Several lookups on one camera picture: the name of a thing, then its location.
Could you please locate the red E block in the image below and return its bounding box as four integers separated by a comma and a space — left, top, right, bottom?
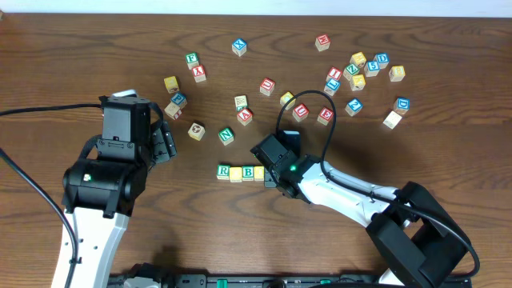
317, 107, 334, 126

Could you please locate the yellow C block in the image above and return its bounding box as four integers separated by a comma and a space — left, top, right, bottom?
280, 91, 296, 110

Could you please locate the red u block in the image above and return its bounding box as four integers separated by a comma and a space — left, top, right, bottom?
259, 78, 275, 96
292, 103, 310, 122

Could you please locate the blue L block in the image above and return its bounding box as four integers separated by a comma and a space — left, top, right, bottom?
323, 78, 341, 96

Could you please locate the blue 2 block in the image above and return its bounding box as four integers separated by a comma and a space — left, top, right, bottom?
345, 98, 363, 117

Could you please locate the yellow J block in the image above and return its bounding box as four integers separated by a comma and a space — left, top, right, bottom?
254, 166, 265, 181

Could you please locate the plain block face picture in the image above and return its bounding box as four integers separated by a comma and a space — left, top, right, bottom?
188, 122, 206, 141

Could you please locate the blue 5 block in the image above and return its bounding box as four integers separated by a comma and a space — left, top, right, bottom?
364, 61, 380, 78

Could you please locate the yellow block upper right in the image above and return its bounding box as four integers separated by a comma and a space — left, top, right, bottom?
350, 52, 366, 68

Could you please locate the red U block upper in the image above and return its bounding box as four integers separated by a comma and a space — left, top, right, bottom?
259, 78, 275, 96

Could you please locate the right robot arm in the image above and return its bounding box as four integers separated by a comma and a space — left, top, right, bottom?
251, 131, 470, 287

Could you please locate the green Z block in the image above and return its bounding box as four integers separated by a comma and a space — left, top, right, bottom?
342, 63, 360, 81

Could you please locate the red H block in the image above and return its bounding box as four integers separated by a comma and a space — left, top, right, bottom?
315, 34, 331, 52

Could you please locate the blue X block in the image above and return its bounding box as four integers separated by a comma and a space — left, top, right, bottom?
232, 38, 247, 57

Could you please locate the green N block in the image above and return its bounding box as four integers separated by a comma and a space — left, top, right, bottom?
218, 127, 234, 146

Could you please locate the blue D block lower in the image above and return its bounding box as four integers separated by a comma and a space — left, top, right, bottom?
393, 97, 410, 115

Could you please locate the blue P block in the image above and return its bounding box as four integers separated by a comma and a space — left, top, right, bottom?
170, 92, 187, 109

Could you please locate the green F block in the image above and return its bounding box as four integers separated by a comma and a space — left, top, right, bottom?
185, 52, 199, 70

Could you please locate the yellow block far left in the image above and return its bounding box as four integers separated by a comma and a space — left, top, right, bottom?
163, 76, 180, 94

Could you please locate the plain wood block red side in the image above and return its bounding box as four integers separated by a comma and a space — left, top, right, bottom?
164, 102, 182, 120

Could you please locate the yellow block middle right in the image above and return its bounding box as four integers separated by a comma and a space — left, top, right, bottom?
350, 74, 366, 91

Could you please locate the yellow O block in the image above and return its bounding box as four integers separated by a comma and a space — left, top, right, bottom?
229, 166, 242, 182

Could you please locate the green B block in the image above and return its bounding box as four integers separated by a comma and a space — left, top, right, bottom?
242, 166, 254, 181

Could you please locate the red Y block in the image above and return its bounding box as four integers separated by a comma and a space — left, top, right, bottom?
191, 65, 206, 82

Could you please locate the plain wood block right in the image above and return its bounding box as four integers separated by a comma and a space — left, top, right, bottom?
383, 110, 402, 130

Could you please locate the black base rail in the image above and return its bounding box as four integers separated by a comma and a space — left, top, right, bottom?
107, 263, 473, 288

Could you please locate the red A block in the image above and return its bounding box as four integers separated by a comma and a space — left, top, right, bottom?
237, 108, 254, 126

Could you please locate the red U block lower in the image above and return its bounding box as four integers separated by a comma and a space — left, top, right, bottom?
292, 103, 310, 122

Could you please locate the red I block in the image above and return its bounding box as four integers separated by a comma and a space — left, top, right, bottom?
326, 66, 342, 82

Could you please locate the yellow 8 block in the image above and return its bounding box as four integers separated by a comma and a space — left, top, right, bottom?
389, 66, 406, 82

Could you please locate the plain wood block green side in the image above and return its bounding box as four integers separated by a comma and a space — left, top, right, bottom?
234, 95, 248, 112

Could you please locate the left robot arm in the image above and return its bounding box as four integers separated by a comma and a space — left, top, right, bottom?
51, 90, 177, 287

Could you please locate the blue d block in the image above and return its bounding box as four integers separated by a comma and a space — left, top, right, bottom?
393, 97, 410, 115
374, 53, 390, 70

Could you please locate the green R block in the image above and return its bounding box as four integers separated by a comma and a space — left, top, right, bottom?
216, 165, 230, 180

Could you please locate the blue D block upper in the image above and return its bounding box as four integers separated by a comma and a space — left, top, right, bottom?
374, 53, 390, 70

